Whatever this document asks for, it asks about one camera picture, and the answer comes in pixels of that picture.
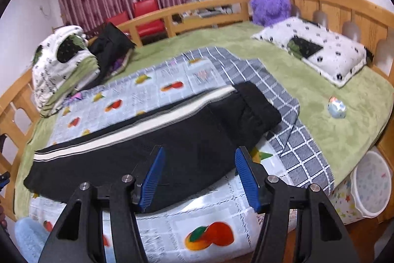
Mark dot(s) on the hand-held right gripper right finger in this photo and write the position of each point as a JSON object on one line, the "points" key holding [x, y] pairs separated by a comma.
{"points": [[246, 179]]}

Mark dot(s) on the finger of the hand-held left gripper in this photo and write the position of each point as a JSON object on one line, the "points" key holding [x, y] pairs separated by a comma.
{"points": [[4, 179]]}

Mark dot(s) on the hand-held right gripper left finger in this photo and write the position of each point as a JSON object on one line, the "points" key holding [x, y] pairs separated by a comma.
{"points": [[154, 176]]}

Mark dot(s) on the black pants with white stripe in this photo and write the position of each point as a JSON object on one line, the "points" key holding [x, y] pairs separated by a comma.
{"points": [[190, 133]]}

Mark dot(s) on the fruit print bed sheet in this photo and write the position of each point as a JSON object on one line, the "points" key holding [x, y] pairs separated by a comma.
{"points": [[172, 78]]}

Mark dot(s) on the purple cloth with white trim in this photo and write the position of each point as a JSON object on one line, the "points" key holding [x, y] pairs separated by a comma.
{"points": [[120, 65]]}

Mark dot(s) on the folded white and green quilt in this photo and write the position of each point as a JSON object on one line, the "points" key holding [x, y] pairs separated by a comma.
{"points": [[52, 72]]}

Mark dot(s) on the white star print plastic bucket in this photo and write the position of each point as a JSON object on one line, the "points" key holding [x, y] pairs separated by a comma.
{"points": [[369, 189]]}

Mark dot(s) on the black jacket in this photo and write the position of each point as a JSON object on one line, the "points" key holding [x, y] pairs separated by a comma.
{"points": [[110, 41]]}

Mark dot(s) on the white pillow with black print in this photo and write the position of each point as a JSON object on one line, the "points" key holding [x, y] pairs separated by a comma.
{"points": [[338, 56]]}

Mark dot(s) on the red chair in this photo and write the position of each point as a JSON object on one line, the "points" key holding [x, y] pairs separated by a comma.
{"points": [[118, 18], [147, 13]]}

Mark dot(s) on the pile of desk clutter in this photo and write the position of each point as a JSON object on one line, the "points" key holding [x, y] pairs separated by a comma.
{"points": [[212, 8]]}

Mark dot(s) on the purple plush toy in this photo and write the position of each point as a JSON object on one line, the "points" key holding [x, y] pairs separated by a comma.
{"points": [[271, 4]]}

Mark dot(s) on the wooden bed frame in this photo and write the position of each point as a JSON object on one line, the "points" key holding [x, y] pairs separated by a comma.
{"points": [[338, 4]]}

